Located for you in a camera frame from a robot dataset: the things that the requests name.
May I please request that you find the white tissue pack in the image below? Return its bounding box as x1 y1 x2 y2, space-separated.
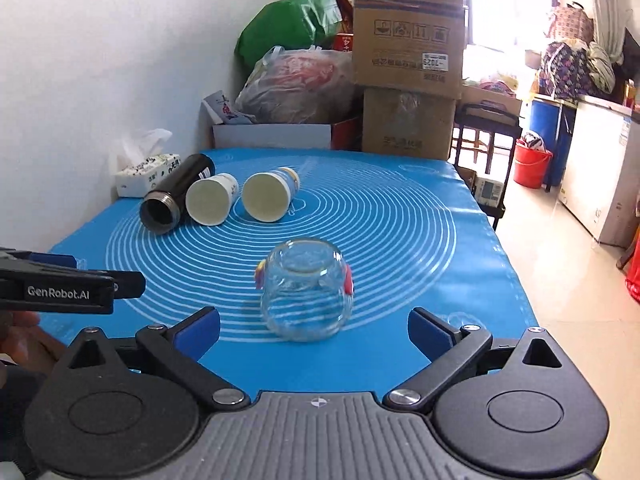
114 128 182 199

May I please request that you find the red plastic bag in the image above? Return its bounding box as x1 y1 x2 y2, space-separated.
624 254 640 304

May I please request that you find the person's left hand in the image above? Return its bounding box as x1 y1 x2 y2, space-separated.
0 310 68 376

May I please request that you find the white and red box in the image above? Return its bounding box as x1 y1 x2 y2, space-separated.
212 117 362 151

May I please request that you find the green plastic bag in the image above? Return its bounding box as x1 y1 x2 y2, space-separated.
234 0 344 69

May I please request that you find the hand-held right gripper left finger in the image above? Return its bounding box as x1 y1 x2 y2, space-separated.
64 307 251 407

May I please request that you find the black thermos bottle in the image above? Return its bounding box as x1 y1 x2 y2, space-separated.
138 153 216 234

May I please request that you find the white chest freezer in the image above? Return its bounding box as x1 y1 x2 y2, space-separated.
556 94 640 249

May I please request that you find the red bucket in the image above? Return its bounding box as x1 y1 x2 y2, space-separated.
513 131 554 190

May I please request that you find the large cardboard box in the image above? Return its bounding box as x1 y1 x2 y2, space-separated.
352 0 467 101

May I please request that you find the white paper cup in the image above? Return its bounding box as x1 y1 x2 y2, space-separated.
242 166 301 224
184 172 240 226

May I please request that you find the white paper carton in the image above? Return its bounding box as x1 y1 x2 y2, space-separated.
202 90 256 126

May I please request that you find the open cardboard box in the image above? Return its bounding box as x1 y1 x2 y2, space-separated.
461 77 524 117

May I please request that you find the clear glass cup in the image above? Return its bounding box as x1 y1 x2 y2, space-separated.
255 238 356 344

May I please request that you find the clear plastic bag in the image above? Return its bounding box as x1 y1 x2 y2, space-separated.
234 45 357 125

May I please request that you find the small cardboard box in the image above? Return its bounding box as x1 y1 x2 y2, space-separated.
361 85 457 162

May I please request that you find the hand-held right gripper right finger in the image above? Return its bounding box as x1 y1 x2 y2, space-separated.
383 307 577 408

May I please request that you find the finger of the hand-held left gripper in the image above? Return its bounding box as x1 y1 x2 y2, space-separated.
112 271 147 299
27 253 85 271

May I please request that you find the purple patterned bag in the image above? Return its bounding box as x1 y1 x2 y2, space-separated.
539 39 617 102

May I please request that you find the black chair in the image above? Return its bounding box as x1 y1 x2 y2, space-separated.
451 102 524 232

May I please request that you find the pink patterned bag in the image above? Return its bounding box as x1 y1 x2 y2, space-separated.
546 2 596 42

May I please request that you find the blue barrel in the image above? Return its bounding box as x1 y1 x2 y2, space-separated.
528 96 577 192

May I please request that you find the blue silicone mat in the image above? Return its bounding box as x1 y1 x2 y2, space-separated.
46 147 542 397

